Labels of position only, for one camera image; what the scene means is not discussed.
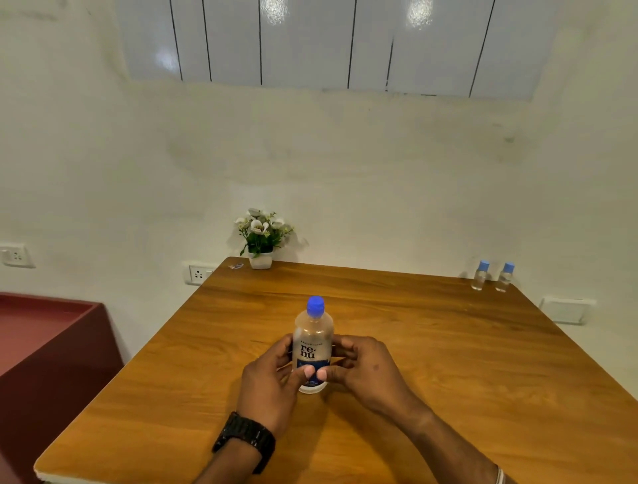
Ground person's left hand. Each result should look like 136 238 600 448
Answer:
235 334 316 439

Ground person's right hand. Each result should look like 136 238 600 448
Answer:
316 334 432 425

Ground maroon cabinet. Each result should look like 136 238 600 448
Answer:
0 292 124 484

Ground black wristwatch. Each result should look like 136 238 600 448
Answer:
211 412 276 475

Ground white power socket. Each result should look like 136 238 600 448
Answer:
184 263 218 287

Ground clear large bottle blue label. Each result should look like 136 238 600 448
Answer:
292 308 335 395

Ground white flowers in white pot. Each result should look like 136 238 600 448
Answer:
234 207 295 270

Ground white wall switch plate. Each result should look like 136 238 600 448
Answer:
540 297 597 326

